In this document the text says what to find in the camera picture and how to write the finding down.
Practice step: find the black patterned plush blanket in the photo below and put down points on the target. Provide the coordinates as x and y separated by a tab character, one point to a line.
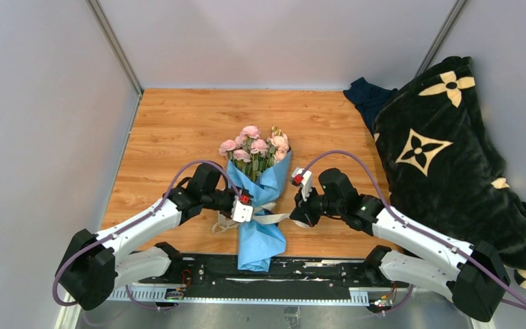
442	166

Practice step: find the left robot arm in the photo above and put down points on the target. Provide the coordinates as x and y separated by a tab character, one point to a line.
95	264

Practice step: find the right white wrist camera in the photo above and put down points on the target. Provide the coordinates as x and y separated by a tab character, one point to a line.
302	178

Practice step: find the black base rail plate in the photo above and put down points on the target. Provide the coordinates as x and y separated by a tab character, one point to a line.
289	278

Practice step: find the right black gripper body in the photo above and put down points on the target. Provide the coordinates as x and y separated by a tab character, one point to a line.
317	205

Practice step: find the vertical frame post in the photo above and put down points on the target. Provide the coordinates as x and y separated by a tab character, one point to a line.
111	38
443	33

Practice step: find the dark navy cloth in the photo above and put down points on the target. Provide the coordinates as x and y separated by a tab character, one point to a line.
368	99

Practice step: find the pink fake flower stem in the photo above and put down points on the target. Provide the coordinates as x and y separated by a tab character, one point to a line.
227	148

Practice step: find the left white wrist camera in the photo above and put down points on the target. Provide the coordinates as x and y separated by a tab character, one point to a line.
242	210

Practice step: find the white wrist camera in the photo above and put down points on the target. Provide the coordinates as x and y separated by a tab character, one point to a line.
302	178
242	210

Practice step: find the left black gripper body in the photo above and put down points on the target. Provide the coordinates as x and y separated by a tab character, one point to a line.
220	201

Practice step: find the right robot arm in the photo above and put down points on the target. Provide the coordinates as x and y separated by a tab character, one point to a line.
470	275

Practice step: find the left vertical frame post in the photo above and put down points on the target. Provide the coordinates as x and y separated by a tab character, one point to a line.
111	38

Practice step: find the right vertical frame post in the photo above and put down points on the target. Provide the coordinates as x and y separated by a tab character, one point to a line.
443	33

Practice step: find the blue wrapping paper sheet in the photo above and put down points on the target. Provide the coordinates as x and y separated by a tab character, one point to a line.
258	243

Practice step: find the aluminium frame rail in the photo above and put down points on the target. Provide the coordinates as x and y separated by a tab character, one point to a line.
160	306

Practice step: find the cream ribbon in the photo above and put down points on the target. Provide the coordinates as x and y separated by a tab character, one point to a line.
227	221

